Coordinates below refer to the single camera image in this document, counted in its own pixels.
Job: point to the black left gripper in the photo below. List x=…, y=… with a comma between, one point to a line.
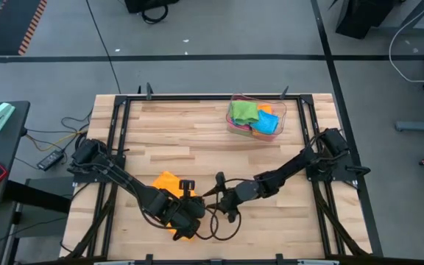
x=188, y=217

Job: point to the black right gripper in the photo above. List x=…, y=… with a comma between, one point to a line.
x=239, y=195

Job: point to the orange microfiber towel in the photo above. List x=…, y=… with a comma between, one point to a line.
x=168, y=182
x=265, y=108

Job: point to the blue microfiber towel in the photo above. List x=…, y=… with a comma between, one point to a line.
x=265, y=123

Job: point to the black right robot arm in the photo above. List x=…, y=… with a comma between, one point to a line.
x=300, y=162

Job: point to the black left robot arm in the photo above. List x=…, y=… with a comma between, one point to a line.
x=123, y=180

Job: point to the clear plastic bin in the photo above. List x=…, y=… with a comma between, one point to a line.
x=283, y=110

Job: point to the black controller box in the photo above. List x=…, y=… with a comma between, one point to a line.
x=50, y=160

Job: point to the dark grey desk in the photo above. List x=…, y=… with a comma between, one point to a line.
x=2, y=147

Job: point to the grey desk foot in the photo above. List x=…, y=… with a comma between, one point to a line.
x=418, y=126

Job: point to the black floor box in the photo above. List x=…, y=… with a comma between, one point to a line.
x=149, y=4

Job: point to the black cabinet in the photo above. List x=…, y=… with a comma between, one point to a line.
x=363, y=14

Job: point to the black orange striped floor mat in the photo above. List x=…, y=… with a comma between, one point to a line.
x=9, y=25

